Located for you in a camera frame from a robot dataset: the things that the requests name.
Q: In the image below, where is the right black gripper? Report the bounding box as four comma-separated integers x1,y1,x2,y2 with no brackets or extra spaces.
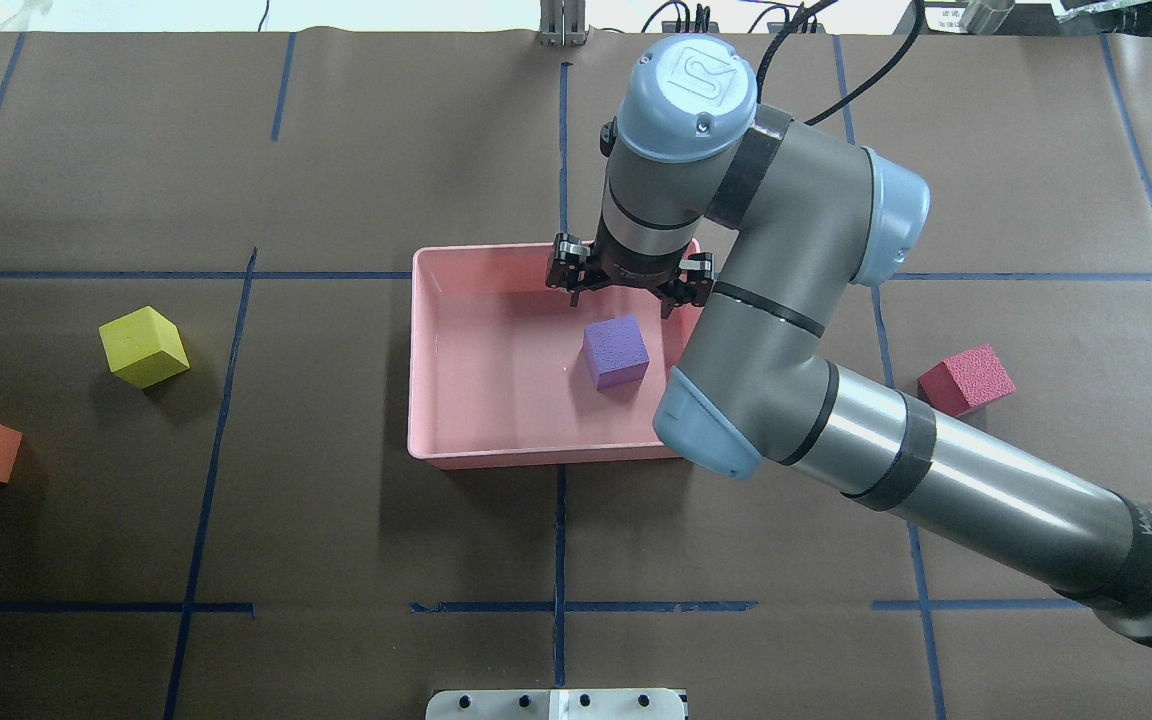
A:
547,232,717,320

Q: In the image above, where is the purple foam block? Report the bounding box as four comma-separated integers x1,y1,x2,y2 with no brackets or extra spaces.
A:
582,314,650,392

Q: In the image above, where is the pink foam block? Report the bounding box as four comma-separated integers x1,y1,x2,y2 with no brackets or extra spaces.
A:
918,344,1018,416

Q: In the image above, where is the yellow foam block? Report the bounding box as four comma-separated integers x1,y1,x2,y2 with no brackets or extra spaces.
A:
99,306,191,389

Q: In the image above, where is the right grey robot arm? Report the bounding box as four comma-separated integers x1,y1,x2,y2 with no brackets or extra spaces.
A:
545,35,1152,647

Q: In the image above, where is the pink plastic bin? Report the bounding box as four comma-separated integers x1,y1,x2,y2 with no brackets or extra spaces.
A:
407,243,700,470

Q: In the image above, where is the aluminium frame post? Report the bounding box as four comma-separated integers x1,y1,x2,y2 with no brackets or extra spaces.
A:
536,0,589,47

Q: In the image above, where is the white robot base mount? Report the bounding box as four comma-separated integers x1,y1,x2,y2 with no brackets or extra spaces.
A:
424,687,690,719

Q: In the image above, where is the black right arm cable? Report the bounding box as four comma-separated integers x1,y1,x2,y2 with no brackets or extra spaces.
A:
755,0,927,128

